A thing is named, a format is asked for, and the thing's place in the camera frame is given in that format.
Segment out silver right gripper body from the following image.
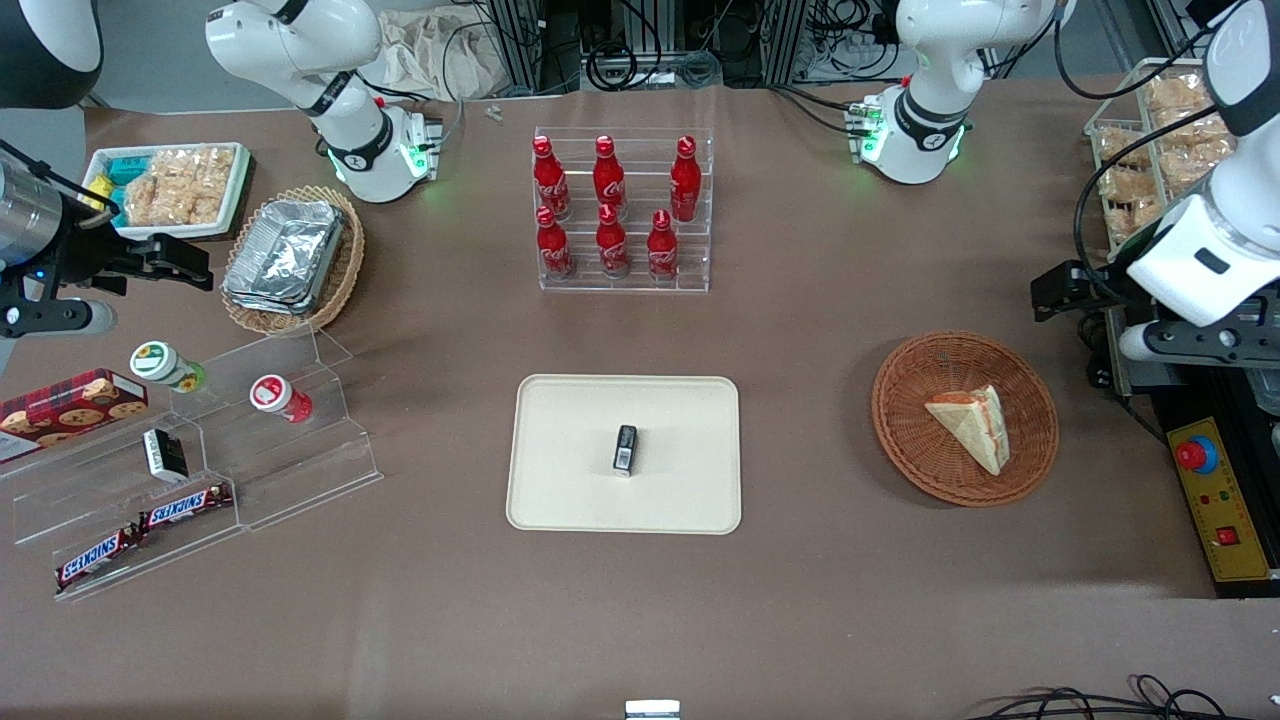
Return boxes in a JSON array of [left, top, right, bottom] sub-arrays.
[[0, 160, 64, 269]]

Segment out triangular sandwich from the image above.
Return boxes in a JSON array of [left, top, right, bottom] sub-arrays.
[[924, 385, 1012, 477]]

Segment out white rectangular snack tray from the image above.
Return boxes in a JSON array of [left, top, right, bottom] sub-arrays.
[[82, 142, 253, 242]]

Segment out light oval wicker basket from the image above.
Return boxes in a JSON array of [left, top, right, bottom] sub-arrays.
[[220, 185, 366, 336]]

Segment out brown round wicker basket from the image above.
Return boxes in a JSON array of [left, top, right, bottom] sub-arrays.
[[871, 331, 1060, 508]]

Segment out beige rectangular tray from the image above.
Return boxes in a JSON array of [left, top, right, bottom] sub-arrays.
[[506, 374, 743, 536]]

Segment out crispy snack bag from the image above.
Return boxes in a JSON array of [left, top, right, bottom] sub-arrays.
[[1145, 72, 1217, 136], [1095, 125, 1151, 171], [176, 148, 237, 224], [1100, 170, 1167, 243], [122, 165, 186, 227]]

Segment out green lidded cup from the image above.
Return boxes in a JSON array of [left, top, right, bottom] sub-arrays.
[[130, 341, 207, 393]]

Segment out stacked aluminium foil trays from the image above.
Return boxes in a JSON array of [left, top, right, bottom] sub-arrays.
[[222, 199, 347, 317]]

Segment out black side stand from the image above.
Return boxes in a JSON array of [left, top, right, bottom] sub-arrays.
[[1148, 360, 1280, 599]]

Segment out red lidded cup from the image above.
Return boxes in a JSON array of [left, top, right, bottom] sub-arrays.
[[249, 374, 314, 424]]

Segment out red plaid cookie box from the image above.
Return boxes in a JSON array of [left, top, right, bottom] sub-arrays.
[[0, 369, 149, 464]]

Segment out small black white box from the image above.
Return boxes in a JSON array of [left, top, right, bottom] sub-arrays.
[[142, 428, 189, 483]]

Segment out clear acrylic stepped display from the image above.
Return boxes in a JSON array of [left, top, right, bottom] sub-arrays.
[[0, 325, 384, 603]]

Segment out snickers chocolate bar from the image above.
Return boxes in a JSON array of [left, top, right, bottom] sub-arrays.
[[138, 483, 234, 531], [55, 527, 142, 591]]

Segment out yellow emergency stop box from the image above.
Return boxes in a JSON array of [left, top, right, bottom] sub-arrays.
[[1167, 416, 1273, 583]]

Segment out white crumpled cloth bag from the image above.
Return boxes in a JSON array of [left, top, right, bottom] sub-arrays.
[[358, 8, 513, 101]]

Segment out red cola bottle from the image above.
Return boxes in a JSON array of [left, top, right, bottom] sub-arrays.
[[669, 136, 703, 223], [535, 206, 576, 281], [595, 204, 632, 280], [646, 209, 680, 282], [532, 136, 572, 222], [592, 135, 628, 222]]

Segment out clear acrylic bottle rack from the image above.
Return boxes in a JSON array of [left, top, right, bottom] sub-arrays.
[[533, 126, 716, 294]]

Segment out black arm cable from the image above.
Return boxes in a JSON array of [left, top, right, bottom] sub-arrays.
[[1072, 105, 1221, 293]]

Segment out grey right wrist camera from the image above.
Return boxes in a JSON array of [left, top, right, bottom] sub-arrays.
[[0, 298, 118, 339]]

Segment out aluminium frame post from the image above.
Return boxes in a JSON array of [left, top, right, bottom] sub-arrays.
[[490, 0, 581, 96], [760, 0, 851, 86]]

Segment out black floor cables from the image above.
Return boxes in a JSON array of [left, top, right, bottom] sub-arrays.
[[965, 675, 1280, 720]]

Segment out coiled black cable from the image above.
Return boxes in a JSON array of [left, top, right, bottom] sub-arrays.
[[585, 40, 641, 93]]

